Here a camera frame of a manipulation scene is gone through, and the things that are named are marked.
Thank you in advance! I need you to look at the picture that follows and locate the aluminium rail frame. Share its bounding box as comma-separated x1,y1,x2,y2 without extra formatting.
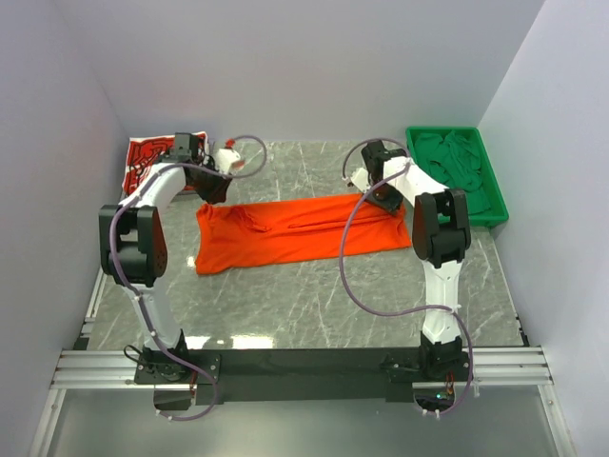
29,267,577,456

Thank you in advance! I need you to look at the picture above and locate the orange t-shirt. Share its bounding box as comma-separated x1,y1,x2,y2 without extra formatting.
195,194,411,275

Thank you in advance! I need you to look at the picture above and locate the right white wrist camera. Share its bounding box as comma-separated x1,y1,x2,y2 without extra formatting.
345,168,370,193

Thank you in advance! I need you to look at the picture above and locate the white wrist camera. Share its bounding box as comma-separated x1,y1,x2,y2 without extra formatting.
214,148,245,175
345,168,370,193

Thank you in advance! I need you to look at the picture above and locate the red white printed folded t-shirt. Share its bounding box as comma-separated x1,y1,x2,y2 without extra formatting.
122,131,213,196

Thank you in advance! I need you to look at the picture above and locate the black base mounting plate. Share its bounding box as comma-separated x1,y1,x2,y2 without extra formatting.
132,348,472,410

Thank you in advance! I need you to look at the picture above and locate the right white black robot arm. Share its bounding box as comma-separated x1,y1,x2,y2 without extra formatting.
352,139,471,380

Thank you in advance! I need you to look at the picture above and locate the green plastic bin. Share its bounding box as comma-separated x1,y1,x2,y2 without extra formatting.
405,126,509,228

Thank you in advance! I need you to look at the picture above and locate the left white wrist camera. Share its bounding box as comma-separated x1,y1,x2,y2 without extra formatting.
214,148,245,175

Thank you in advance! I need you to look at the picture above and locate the green t-shirt in bin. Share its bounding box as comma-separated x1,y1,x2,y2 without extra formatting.
414,130,491,214

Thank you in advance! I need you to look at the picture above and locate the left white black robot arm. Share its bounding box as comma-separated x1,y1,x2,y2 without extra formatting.
99,132,245,386

